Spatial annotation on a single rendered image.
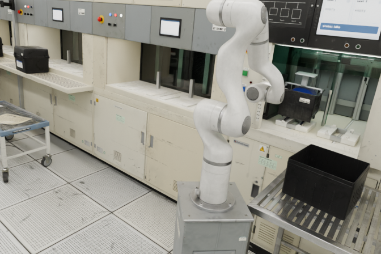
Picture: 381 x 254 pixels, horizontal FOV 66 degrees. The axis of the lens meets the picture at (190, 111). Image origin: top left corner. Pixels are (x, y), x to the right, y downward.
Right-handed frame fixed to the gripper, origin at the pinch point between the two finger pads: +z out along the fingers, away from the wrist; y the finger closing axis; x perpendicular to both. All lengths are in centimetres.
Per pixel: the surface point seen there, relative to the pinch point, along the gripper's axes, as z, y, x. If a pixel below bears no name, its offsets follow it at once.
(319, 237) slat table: -48, 42, -43
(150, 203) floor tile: 4, -91, -119
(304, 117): 33.8, 8.1, -22.3
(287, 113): 33.1, -3.0, -22.1
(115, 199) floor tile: -13, -116, -119
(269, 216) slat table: -49, 23, -44
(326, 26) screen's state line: 13.3, 14.1, 32.2
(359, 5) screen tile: 13, 27, 43
